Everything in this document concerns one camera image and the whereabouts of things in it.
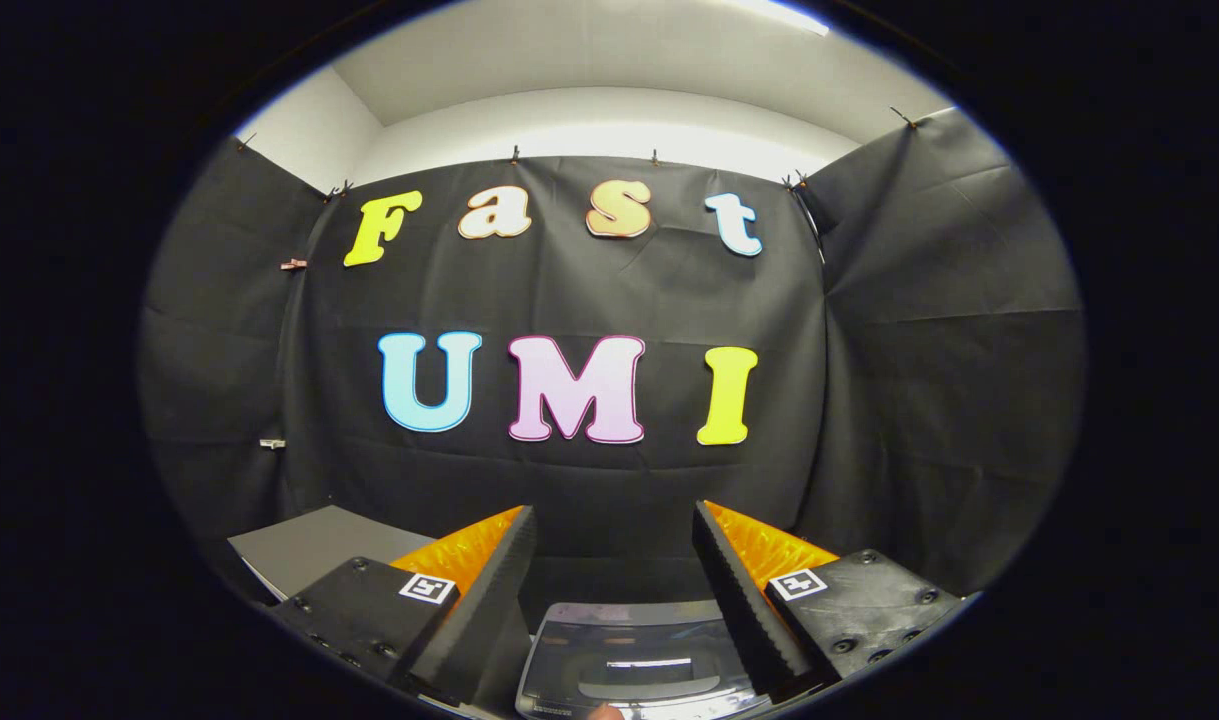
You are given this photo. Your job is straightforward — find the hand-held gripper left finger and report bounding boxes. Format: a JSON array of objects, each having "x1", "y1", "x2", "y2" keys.
[{"x1": 269, "y1": 505, "x2": 538, "y2": 706}]

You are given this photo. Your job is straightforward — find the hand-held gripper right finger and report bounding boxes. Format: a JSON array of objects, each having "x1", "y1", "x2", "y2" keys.
[{"x1": 693, "y1": 500, "x2": 970, "y2": 703}]

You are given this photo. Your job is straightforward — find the grey washing machine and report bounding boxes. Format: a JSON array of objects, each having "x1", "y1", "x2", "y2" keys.
[{"x1": 469, "y1": 555, "x2": 780, "y2": 720}]

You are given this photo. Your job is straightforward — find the black backdrop cloth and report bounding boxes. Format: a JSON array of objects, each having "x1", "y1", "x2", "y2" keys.
[{"x1": 139, "y1": 108, "x2": 1087, "y2": 601}]

